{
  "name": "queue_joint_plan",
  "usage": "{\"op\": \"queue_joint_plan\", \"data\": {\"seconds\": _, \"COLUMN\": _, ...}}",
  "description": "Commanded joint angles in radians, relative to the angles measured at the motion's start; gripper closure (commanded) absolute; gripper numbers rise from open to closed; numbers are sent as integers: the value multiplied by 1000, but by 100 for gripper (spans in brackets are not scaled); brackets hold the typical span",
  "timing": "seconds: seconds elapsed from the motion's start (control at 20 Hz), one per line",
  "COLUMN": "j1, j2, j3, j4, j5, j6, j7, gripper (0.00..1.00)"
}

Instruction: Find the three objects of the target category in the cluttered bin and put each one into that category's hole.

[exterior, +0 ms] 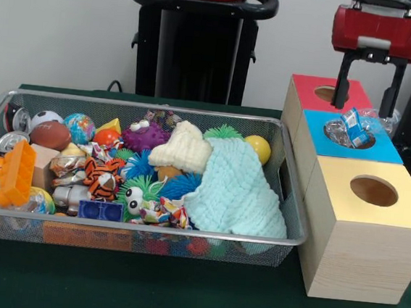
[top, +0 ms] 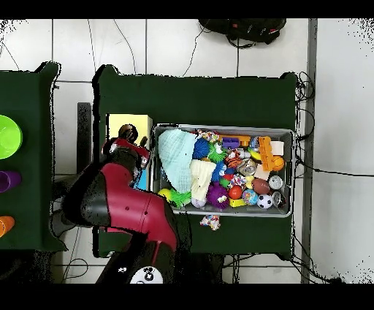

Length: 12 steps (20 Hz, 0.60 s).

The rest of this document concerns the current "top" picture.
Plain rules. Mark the colourful patterned cloth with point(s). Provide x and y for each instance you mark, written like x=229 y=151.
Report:
x=211 y=222

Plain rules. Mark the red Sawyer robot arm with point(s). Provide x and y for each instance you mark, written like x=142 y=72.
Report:
x=131 y=204

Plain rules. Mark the wooden box with three holes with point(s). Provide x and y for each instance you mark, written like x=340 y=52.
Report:
x=131 y=120

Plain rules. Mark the light blue knitted cloth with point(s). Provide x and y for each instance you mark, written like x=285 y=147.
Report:
x=175 y=158

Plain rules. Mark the yellow ball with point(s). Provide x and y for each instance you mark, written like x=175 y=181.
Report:
x=165 y=192

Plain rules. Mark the cream knitted cloth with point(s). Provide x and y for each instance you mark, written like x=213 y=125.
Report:
x=201 y=178

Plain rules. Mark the dark green table cloth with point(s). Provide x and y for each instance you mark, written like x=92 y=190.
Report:
x=26 y=175
x=192 y=99

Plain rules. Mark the purple spiky ball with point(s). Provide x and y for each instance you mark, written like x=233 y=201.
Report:
x=217 y=195

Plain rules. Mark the blue plastic toy brick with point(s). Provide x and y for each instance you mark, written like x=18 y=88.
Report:
x=230 y=142

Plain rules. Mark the tiger plush toy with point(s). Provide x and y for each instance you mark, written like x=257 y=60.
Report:
x=233 y=158

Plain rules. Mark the silver metallic toy piece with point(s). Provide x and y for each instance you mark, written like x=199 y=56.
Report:
x=244 y=153

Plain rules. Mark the green plastic bowl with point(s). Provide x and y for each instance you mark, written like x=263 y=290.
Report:
x=8 y=137

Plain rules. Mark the purple plastic cup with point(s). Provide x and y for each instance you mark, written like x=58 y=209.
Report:
x=8 y=181

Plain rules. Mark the long orange toy brick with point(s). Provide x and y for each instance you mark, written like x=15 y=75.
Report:
x=266 y=153

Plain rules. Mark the brown toy football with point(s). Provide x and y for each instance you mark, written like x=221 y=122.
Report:
x=260 y=186

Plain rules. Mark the small soccer ball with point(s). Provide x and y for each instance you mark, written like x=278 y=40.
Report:
x=265 y=201

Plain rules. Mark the orange ball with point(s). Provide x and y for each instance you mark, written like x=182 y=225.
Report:
x=278 y=163

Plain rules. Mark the orange plastic cup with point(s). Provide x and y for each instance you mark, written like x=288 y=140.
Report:
x=5 y=225

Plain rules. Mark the black backpack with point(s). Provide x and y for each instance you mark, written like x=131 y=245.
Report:
x=245 y=29

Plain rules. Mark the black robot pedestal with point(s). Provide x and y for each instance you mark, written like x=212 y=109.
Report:
x=204 y=269

